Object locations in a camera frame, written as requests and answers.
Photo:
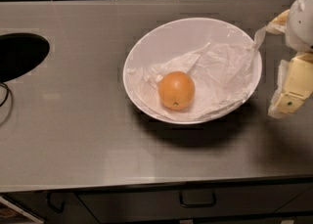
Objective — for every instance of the dark left cabinet door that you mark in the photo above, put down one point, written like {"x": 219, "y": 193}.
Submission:
{"x": 53, "y": 208}

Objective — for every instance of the black round object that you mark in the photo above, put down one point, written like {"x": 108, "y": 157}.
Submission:
{"x": 21, "y": 53}

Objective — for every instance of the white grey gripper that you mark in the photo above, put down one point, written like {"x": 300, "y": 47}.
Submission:
{"x": 301, "y": 25}

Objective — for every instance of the white bowl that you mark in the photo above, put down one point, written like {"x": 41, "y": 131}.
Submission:
{"x": 169, "y": 38}

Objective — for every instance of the orange fruit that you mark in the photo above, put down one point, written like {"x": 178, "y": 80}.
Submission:
{"x": 176, "y": 90}

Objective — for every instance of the white crumpled paper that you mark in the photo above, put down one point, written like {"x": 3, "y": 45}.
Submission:
{"x": 215, "y": 74}

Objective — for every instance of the dark drawer front with handle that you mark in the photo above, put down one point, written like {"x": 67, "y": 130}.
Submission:
{"x": 199, "y": 203}

